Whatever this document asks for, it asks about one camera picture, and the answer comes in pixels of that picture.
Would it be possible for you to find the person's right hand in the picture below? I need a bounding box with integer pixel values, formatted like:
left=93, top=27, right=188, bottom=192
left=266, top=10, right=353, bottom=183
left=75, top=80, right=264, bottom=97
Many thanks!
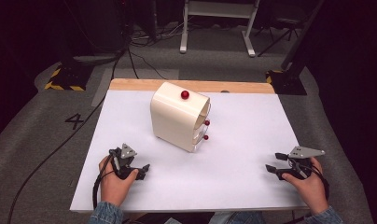
left=281, top=156, right=329, bottom=217

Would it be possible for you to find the cream drawer cabinet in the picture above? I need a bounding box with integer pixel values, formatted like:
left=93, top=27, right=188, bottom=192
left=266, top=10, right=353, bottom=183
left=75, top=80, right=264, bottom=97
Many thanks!
left=149, top=81, right=212, bottom=153

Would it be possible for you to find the white metal desk frame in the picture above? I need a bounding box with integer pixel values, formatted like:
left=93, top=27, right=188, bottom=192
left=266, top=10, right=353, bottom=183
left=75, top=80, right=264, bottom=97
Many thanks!
left=179, top=0, right=261, bottom=58

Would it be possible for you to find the right hand-held gripper black cable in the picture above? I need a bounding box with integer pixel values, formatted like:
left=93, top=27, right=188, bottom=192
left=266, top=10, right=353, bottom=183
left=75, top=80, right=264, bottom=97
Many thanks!
left=288, top=158, right=331, bottom=202

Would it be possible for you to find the clear drawer with red knob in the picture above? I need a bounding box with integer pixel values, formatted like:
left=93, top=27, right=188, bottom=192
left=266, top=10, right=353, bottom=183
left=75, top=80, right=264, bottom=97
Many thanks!
left=192, top=132, right=210, bottom=153
left=193, top=118, right=211, bottom=136

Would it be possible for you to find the white table mat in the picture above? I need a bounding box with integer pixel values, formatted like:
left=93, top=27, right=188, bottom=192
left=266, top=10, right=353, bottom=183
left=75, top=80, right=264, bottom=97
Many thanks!
left=69, top=89, right=310, bottom=215

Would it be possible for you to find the thin black floor cable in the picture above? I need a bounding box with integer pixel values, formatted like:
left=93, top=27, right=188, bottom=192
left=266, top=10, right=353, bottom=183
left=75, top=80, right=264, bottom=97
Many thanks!
left=127, top=49, right=168, bottom=80

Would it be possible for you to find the left hand-held gripper black cable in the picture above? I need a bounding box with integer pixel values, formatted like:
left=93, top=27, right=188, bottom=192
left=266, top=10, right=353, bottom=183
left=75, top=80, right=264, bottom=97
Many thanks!
left=91, top=154, right=117, bottom=210

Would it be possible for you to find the black stand with striped base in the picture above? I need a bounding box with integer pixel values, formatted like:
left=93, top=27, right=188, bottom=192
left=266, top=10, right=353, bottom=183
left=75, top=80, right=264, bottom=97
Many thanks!
left=265, top=0, right=326, bottom=96

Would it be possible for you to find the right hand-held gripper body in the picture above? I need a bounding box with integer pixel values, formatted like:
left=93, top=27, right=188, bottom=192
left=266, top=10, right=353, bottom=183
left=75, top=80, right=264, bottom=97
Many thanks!
left=282, top=146, right=327, bottom=181

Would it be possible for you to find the person's left hand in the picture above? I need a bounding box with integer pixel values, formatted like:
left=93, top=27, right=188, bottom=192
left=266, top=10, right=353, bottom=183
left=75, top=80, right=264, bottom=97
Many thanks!
left=98, top=155, right=140, bottom=208

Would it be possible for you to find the long black floor cable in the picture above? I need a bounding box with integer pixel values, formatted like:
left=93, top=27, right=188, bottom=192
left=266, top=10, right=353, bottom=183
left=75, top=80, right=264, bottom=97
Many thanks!
left=7, top=46, right=132, bottom=224

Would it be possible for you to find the black tripod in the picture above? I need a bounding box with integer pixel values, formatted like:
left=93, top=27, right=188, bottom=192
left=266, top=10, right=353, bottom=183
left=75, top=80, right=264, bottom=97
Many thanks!
left=255, top=18, right=303, bottom=58

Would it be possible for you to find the black yellow striped stand base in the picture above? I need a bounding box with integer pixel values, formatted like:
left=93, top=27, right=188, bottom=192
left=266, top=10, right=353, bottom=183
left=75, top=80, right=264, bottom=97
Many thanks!
left=43, top=59, right=95, bottom=92

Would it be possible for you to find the hand-held gripper black cable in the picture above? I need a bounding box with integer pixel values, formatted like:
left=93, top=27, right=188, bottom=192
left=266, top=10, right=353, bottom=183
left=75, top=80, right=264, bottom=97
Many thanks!
left=91, top=154, right=117, bottom=210
left=288, top=158, right=331, bottom=202

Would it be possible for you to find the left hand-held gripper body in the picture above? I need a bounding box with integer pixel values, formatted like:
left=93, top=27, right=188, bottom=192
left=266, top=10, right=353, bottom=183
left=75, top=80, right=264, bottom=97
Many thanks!
left=108, top=143, right=140, bottom=181

